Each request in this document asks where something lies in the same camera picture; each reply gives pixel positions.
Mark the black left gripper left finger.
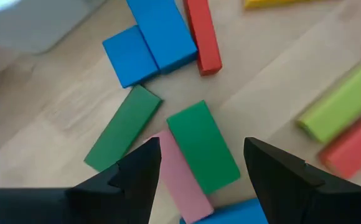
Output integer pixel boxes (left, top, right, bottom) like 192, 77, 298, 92
0, 137, 162, 224

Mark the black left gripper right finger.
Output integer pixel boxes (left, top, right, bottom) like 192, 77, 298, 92
244, 137, 361, 224

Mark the blue long wooden block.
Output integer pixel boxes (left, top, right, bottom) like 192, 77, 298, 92
179, 198, 270, 224

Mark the dark green long block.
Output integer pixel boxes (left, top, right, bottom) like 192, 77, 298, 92
83, 84, 163, 173

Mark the orange-red long wooden block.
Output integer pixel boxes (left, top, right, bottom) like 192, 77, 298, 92
319, 104, 361, 180

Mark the pink long wooden block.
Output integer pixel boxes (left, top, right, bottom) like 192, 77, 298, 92
146, 129, 215, 224

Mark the green rectangular wooden block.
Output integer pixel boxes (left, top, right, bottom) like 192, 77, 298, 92
166, 100, 241, 196

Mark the light green long block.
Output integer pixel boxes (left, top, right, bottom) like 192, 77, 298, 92
296, 55, 361, 144

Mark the blue short wooden block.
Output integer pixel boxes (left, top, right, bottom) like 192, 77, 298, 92
101, 24, 160, 89

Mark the blue thick wooden block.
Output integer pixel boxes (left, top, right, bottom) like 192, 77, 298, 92
126, 0, 199, 75

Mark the red long wooden block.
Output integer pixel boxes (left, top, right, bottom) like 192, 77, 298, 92
182, 0, 223, 77

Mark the yellow long wooden block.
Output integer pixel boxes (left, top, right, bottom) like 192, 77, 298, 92
243, 0, 312, 9

